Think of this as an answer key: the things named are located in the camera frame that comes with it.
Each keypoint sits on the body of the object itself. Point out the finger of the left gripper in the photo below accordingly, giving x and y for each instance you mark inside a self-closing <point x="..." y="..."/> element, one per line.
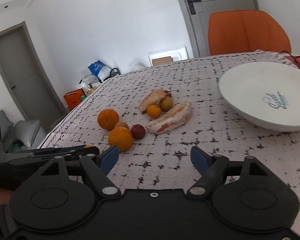
<point x="62" y="150"/>
<point x="76" y="155"/>

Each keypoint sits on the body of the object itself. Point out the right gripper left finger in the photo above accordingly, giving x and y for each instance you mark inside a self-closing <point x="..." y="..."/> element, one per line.
<point x="50" y="201"/>

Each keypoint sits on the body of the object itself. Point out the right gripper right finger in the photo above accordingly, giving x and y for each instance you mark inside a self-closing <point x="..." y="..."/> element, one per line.
<point x="245" y="194"/>

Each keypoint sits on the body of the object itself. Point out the large orange front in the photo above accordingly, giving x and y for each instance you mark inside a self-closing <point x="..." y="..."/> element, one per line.
<point x="120" y="137"/>

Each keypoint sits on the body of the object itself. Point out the large orange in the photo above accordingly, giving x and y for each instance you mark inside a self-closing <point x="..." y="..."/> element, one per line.
<point x="120" y="137"/>
<point x="107" y="119"/>

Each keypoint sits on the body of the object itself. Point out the green-brown kiwi front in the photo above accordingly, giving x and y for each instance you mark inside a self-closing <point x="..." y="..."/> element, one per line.
<point x="121" y="124"/>

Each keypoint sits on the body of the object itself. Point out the green-brown kiwi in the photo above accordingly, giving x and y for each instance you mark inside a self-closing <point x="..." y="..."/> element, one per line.
<point x="166" y="104"/>
<point x="121" y="124"/>

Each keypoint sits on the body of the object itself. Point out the small red apple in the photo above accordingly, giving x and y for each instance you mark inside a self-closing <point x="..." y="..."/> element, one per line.
<point x="168" y="93"/>
<point x="138" y="132"/>

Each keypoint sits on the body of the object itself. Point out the pomelo piece back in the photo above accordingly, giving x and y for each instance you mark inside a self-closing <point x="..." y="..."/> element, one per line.
<point x="152" y="98"/>

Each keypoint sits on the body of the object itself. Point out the green-brown kiwi back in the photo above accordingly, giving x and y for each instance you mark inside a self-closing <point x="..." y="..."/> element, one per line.
<point x="166" y="104"/>

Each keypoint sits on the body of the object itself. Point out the grey sofa cushion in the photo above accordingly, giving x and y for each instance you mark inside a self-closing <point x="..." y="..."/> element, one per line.
<point x="30" y="133"/>

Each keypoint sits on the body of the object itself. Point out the orange gift box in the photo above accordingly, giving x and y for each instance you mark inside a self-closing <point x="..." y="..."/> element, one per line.
<point x="73" y="98"/>

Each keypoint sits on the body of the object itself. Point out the patterned white tablecloth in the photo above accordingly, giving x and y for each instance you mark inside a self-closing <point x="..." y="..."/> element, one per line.
<point x="163" y="161"/>

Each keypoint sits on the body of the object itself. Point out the black metal rack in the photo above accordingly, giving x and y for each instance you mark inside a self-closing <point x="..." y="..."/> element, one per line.
<point x="113" y="72"/>

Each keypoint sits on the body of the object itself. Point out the blue white plastic bag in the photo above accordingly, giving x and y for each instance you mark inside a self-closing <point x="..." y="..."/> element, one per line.
<point x="100" y="70"/>

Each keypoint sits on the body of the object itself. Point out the white ceramic bowl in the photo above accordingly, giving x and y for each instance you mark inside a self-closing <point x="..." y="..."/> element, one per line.
<point x="266" y="94"/>

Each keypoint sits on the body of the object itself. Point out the white foam packaging with cardboard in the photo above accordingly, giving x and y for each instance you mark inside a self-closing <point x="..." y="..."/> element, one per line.
<point x="168" y="56"/>

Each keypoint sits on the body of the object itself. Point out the orange chair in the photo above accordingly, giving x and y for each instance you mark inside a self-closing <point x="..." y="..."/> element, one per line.
<point x="242" y="31"/>

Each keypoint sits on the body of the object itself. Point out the black door handle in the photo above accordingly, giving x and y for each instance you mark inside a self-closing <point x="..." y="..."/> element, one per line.
<point x="191" y="6"/>

